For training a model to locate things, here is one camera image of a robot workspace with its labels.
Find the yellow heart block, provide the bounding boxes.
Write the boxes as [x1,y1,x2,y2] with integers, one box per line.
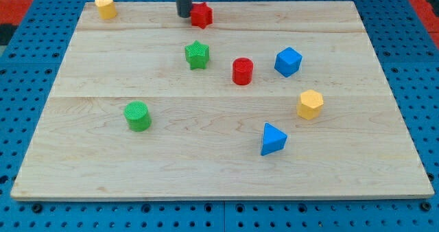
[95,0,117,20]

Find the blue triangle block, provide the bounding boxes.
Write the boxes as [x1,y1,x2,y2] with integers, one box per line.
[260,123,287,156]

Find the red star block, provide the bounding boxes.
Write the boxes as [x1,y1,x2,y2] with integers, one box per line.
[190,2,213,29]

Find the yellow hexagon block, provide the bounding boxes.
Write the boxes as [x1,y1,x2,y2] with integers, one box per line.
[296,89,324,120]

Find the green cylinder block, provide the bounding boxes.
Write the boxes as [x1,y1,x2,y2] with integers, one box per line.
[123,100,152,132]

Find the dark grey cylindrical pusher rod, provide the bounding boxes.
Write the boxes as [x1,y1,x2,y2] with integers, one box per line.
[176,0,192,18]

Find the blue cube block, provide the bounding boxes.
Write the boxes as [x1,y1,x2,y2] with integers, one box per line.
[274,47,302,78]

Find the green star block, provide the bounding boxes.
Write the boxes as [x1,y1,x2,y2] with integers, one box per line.
[185,40,210,70]

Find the light wooden board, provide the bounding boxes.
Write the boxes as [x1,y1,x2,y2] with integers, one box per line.
[11,1,434,202]

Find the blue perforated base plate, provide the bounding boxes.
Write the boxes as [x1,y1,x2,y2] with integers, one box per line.
[1,0,438,231]

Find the red cylinder block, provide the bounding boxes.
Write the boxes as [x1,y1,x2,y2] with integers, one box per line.
[232,58,254,85]

